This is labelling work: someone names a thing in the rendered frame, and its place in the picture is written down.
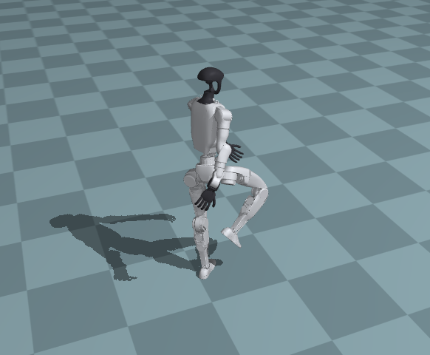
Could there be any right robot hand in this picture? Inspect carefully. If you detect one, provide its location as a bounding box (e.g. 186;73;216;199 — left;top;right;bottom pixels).
194;178;220;211

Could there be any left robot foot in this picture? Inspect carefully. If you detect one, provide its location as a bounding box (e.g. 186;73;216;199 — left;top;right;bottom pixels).
199;259;216;280

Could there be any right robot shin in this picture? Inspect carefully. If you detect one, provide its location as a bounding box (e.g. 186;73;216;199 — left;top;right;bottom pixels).
231;188;268;235

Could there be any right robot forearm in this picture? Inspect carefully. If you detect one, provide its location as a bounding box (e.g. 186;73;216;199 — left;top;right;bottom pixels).
210;145;231;188

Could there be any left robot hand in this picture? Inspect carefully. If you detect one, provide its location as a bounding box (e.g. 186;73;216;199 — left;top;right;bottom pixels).
226;142;244;163

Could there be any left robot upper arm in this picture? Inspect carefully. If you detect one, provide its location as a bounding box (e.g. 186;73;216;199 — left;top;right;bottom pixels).
188;97;199;110

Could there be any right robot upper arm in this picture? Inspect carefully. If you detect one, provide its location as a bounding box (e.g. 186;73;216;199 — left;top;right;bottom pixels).
215;106;232;154

